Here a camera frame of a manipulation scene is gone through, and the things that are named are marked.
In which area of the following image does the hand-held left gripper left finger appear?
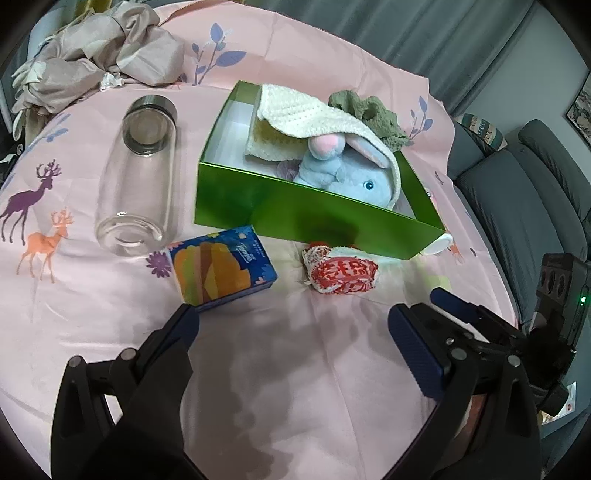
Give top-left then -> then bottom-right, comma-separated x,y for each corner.
51,302 -> 204,480

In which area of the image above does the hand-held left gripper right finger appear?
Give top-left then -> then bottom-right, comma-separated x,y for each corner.
388,302 -> 543,480

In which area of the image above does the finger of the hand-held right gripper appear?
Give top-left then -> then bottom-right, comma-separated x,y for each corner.
430,287 -> 532,358

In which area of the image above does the red white fabric pouch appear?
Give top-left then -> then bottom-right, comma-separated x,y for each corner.
302,242 -> 380,294

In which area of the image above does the green cardboard box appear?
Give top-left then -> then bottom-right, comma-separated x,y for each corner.
194,79 -> 450,261

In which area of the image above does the blue plush rabbit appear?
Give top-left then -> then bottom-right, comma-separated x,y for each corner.
295,134 -> 393,204

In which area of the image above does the green fuzzy cloth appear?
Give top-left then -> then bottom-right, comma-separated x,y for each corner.
329,90 -> 409,151

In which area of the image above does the cream knitted cloth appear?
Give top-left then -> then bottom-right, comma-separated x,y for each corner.
245,83 -> 402,210

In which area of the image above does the orange blue tissue packet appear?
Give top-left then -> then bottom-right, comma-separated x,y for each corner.
167,225 -> 279,311

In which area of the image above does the pink white cylindrical container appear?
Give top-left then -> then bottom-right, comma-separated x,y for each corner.
422,233 -> 453,256

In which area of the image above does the pink deer print tablecloth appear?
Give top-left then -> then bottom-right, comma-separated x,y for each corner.
0,0 -> 522,480

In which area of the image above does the grey sofa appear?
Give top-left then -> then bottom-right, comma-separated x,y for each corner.
445,117 -> 591,439

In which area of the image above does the clear glass jar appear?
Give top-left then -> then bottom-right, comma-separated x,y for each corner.
95,95 -> 178,254

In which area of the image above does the patterned cushion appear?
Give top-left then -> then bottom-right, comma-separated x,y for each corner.
455,113 -> 509,153

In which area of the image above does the purple fabric item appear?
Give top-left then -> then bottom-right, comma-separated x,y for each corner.
276,159 -> 303,181

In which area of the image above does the crumpled beige cloth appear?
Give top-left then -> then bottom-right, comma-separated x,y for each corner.
11,7 -> 185,116

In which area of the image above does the framed wall picture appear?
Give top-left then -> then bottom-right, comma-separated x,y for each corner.
566,69 -> 591,139

